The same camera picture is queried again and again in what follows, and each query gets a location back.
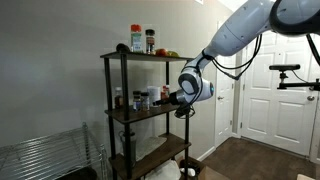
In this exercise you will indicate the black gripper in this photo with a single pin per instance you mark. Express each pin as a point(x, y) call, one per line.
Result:
point(175, 98)

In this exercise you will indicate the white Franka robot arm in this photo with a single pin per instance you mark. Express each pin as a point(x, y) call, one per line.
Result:
point(240, 30)

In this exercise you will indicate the white can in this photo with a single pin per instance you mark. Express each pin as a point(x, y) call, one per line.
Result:
point(154, 94)

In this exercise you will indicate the dark blue label spice jar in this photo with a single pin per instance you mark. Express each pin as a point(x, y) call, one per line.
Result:
point(136, 101)

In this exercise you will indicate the white cap dark sauce bottle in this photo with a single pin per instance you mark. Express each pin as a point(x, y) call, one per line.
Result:
point(119, 100)

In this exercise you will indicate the black cap spice bottle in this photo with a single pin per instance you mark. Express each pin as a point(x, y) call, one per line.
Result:
point(150, 43)

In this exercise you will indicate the orange cap spice bottle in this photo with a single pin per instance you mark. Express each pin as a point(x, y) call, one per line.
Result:
point(136, 41)

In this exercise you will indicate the white plastic bottle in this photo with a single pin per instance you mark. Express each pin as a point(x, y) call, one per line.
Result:
point(188, 172)

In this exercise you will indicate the grey patterned towel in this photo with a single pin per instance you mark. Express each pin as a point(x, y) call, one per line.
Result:
point(150, 146)

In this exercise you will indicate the green printed packet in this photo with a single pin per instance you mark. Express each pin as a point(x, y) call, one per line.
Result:
point(173, 54)

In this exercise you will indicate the orange round fruit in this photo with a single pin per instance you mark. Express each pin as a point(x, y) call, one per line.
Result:
point(161, 52)

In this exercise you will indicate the silver door knob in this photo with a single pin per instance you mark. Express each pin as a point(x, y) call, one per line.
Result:
point(220, 98)
point(310, 98)

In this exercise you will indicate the narrow white door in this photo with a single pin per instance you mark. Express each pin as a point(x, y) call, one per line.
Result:
point(224, 120)

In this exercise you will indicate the dark avocado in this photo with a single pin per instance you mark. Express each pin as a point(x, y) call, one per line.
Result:
point(122, 48)

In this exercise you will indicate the white bag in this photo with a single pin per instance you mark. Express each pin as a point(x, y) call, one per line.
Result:
point(165, 171)

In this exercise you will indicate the brown cardboard box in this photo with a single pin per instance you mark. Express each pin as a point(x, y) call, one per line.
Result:
point(213, 174)

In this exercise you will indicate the wide white panel door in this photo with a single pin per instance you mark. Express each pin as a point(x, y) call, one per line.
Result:
point(276, 126)

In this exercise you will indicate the tan box corner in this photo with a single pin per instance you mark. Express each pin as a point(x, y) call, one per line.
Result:
point(305, 177)

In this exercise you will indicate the black frame wood shelf unit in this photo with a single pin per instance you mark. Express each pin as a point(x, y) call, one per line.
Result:
point(146, 113)

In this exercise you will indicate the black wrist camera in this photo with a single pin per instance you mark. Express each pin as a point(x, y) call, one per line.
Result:
point(182, 110)

